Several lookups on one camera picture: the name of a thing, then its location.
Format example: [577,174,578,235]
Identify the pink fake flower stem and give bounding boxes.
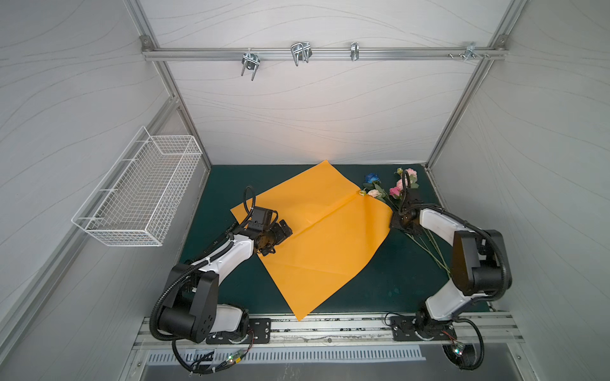
[390,168,451,276]

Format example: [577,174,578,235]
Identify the peach fake flower stem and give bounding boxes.
[359,189,387,201]

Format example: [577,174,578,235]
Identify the blue fake flower stem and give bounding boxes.
[362,173,400,211]

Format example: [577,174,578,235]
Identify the orange wrapping paper sheet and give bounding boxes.
[222,161,391,320]

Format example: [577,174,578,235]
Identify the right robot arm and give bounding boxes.
[390,189,512,322]

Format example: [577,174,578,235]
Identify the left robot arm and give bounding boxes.
[149,206,293,344]

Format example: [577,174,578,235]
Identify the left metal U-bolt clamp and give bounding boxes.
[241,52,261,81]

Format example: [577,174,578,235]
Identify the metal u-bolt clamp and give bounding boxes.
[241,52,261,81]
[290,41,312,67]

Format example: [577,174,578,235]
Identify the middle metal U-bolt clamp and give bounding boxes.
[290,41,312,67]

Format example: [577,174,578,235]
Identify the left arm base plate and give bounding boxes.
[205,318,271,344]

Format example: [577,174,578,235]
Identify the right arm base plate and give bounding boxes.
[385,314,458,341]

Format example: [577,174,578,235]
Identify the white wire basket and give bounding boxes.
[71,126,202,247]

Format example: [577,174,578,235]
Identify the white slotted cable duct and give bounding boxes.
[146,344,426,366]

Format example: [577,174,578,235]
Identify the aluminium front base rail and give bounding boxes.
[133,312,525,349]

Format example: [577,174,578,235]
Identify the small metal hook bracket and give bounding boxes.
[350,42,360,61]

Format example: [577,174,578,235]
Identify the aluminium cross rail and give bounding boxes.
[140,35,508,62]

